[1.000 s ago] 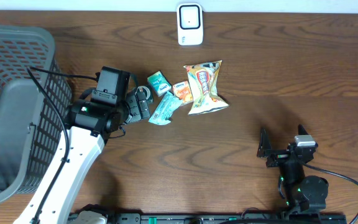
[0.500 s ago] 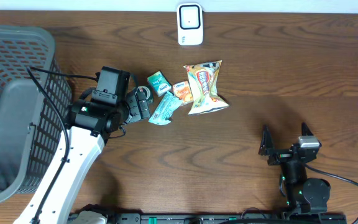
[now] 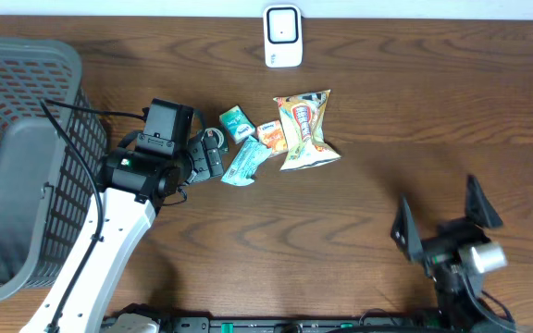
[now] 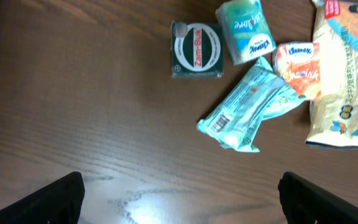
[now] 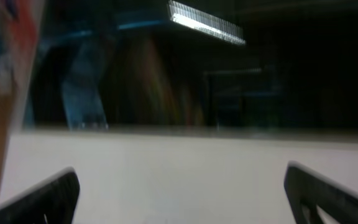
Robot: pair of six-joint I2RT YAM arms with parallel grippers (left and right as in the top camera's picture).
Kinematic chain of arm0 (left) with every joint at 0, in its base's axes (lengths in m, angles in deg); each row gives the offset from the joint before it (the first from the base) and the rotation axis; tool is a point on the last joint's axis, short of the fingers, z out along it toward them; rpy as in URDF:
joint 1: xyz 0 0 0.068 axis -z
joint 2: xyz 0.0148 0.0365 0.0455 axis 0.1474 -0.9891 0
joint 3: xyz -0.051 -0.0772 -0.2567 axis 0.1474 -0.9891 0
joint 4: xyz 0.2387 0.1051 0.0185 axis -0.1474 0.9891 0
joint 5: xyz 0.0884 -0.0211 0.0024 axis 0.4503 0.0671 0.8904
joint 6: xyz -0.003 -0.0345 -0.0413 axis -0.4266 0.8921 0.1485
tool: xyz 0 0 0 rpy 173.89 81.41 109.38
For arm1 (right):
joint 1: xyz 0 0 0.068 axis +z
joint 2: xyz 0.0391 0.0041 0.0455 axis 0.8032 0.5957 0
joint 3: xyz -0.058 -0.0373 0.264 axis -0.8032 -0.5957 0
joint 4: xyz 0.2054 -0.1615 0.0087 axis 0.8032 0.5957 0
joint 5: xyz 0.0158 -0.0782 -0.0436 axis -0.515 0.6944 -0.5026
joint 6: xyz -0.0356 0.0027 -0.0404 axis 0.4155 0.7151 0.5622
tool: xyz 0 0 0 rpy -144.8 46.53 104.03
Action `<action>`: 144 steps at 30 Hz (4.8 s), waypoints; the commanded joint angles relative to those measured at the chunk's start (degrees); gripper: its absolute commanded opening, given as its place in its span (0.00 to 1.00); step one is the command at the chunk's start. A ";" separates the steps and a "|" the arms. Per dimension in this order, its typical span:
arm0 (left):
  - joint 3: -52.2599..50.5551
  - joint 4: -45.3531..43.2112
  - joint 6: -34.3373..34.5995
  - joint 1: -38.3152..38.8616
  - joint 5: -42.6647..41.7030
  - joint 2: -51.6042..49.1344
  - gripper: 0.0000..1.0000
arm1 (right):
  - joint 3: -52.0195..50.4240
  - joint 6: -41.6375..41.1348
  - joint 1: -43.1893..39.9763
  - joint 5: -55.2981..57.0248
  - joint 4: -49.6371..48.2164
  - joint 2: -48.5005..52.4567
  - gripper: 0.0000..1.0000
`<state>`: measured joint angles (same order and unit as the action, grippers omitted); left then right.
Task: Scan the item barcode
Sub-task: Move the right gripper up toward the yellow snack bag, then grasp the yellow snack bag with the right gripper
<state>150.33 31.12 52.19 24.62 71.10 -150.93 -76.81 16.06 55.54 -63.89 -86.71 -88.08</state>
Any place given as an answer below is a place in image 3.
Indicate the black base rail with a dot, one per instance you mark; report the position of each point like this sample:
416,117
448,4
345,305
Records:
197,324

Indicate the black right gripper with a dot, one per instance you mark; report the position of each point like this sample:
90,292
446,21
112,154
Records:
452,235

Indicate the white barcode scanner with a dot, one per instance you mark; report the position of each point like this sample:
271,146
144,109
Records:
283,36

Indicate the grey plastic shopping basket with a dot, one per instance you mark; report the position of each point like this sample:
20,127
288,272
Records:
48,140

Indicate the dark green round-label box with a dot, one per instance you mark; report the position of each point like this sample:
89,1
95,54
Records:
219,134

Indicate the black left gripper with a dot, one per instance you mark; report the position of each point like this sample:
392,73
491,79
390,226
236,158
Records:
206,153

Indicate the green tissue pack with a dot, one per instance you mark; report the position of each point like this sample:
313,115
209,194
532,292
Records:
237,124

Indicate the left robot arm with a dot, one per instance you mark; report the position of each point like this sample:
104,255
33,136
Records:
133,188

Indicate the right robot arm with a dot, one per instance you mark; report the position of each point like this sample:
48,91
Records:
460,297

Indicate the orange snack packet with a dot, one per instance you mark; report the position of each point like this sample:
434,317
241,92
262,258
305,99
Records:
271,134

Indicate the teal wrapper packet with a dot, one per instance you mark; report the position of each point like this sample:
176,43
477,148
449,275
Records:
241,170

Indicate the yellow snack chip bag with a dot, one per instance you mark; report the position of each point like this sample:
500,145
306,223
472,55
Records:
301,117

